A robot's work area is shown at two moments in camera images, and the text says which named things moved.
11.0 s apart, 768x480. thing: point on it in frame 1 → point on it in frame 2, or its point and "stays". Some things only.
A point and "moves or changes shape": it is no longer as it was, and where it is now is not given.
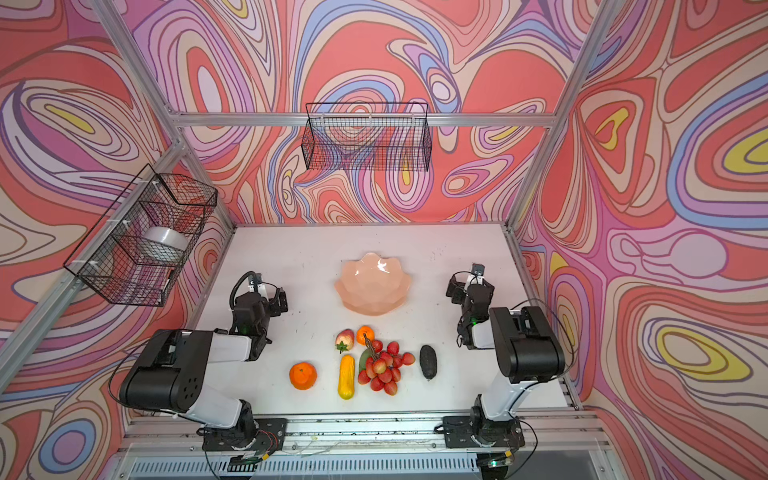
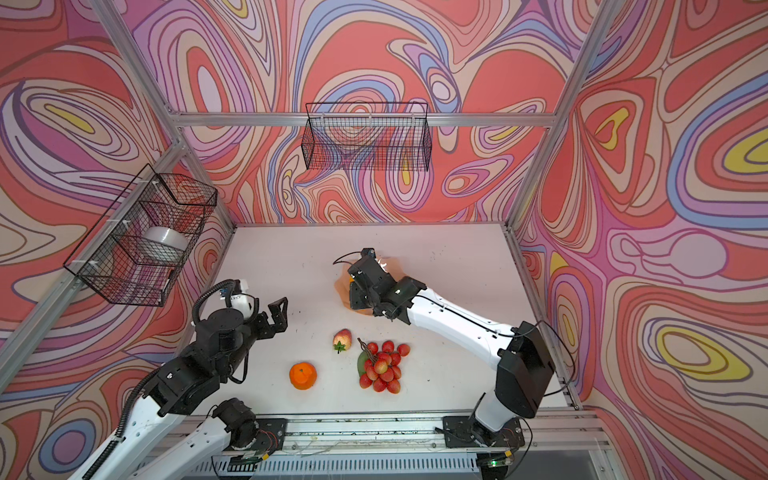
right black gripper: [458, 288] → [356, 298]
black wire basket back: [367, 136] stays
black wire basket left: [135, 251] stays
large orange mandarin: [302, 375] stays
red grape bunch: [383, 368] moves or changes shape
